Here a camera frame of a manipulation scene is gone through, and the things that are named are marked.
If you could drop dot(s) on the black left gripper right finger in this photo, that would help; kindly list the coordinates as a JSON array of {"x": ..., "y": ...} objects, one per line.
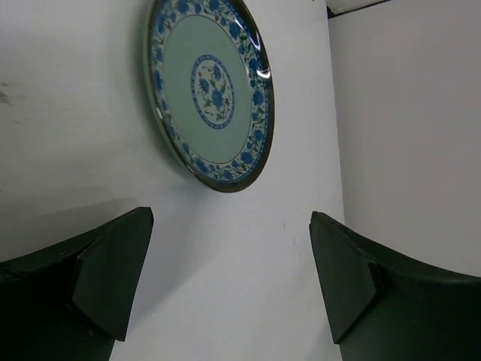
[{"x": 383, "y": 305}]

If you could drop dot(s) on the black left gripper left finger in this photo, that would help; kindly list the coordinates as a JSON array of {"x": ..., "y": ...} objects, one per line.
[{"x": 73, "y": 300}]

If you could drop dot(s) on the blue patterned plate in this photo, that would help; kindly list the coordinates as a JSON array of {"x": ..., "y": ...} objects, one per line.
[{"x": 209, "y": 84}]

